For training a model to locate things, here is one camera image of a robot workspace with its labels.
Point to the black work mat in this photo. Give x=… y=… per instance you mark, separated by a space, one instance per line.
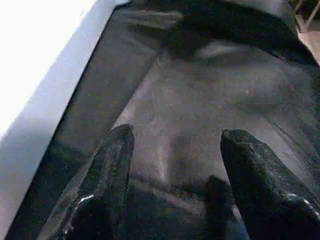
x=200 y=87

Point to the white plastic table top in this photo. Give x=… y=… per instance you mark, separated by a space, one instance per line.
x=30 y=62

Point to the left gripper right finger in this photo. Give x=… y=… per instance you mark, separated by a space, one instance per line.
x=265 y=187

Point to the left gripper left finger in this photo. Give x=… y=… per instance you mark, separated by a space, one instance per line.
x=105 y=180

